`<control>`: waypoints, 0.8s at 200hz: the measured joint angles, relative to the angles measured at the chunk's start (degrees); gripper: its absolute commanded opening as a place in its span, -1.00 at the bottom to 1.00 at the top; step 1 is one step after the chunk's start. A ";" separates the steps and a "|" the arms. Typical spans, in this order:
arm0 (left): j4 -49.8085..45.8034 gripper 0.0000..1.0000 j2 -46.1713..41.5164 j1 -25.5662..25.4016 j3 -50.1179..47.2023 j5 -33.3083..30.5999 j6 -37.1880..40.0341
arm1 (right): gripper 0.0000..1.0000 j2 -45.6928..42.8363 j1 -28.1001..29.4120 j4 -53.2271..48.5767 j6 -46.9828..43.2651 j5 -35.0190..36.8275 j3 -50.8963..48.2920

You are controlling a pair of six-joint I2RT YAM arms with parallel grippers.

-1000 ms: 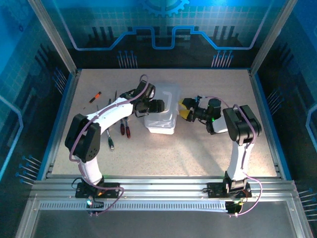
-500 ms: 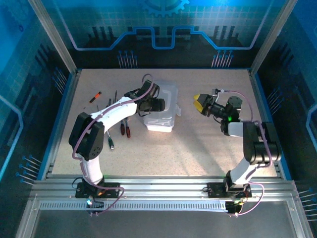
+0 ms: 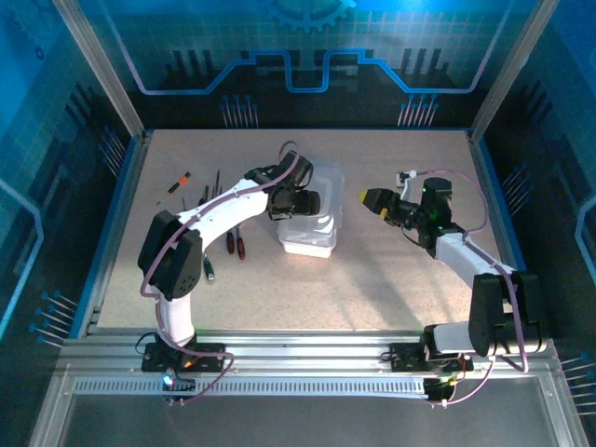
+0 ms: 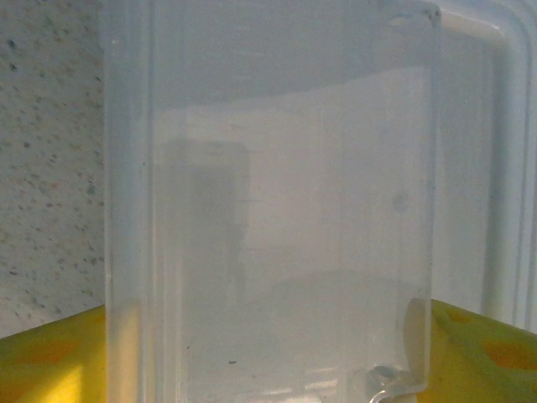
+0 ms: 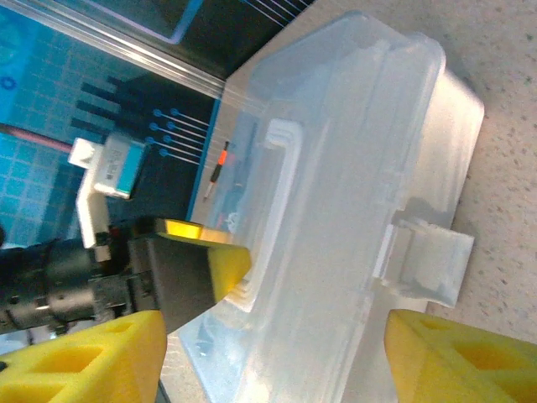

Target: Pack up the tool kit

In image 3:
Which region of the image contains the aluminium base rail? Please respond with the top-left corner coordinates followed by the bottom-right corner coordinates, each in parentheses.
top-left (58, 329), bottom-right (562, 379)

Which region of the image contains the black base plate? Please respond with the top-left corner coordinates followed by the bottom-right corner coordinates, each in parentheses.
top-left (142, 342), bottom-right (227, 373)
top-left (388, 342), bottom-right (474, 373)

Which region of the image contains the aluminium blue side rail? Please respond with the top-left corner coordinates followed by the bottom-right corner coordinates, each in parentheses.
top-left (69, 129), bottom-right (155, 339)
top-left (467, 129), bottom-right (549, 339)

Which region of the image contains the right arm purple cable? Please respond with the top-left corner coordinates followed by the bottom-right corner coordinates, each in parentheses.
top-left (409, 168), bottom-right (530, 410)

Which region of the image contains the clear plastic tool box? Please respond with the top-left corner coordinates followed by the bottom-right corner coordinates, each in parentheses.
top-left (277, 156), bottom-right (346, 258)

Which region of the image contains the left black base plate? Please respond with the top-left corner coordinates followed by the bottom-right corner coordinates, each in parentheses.
top-left (142, 342), bottom-right (227, 373)

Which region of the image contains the right black electronics module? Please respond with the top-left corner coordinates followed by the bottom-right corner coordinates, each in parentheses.
top-left (424, 375), bottom-right (460, 405)

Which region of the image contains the aluminium frame post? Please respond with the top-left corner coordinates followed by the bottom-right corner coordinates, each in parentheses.
top-left (51, 0), bottom-right (146, 141)
top-left (469, 0), bottom-right (560, 141)

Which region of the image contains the black electronics module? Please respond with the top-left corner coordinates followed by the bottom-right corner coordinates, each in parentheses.
top-left (161, 368), bottom-right (196, 405)
top-left (424, 375), bottom-right (460, 405)

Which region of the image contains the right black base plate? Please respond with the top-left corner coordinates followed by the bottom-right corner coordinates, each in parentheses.
top-left (388, 342), bottom-right (474, 373)

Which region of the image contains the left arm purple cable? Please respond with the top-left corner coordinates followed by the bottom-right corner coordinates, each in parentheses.
top-left (139, 138), bottom-right (302, 406)

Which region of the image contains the slotted grey cable duct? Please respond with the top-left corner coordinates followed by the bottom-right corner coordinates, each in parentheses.
top-left (73, 377), bottom-right (430, 398)

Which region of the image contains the slim orange black screwdriver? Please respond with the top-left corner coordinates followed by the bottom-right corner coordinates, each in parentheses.
top-left (156, 170), bottom-right (193, 206)

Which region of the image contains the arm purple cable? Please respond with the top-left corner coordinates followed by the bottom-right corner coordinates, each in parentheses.
top-left (409, 168), bottom-right (530, 410)
top-left (139, 138), bottom-right (302, 406)

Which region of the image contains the left black electronics module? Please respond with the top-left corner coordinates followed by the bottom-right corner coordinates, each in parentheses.
top-left (161, 368), bottom-right (196, 405)

